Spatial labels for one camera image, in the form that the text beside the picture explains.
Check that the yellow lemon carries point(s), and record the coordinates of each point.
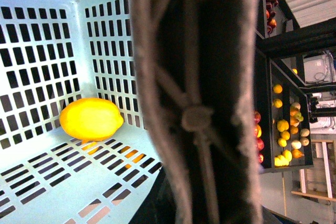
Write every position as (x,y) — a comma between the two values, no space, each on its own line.
(91,119)

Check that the black fruit shelf rack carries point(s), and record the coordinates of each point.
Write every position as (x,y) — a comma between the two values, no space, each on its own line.
(282,94)

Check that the light blue plastic basket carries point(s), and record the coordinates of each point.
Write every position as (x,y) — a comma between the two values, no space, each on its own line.
(53,53)

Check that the grey basket handle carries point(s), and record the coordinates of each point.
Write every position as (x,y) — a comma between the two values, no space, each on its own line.
(194,62)

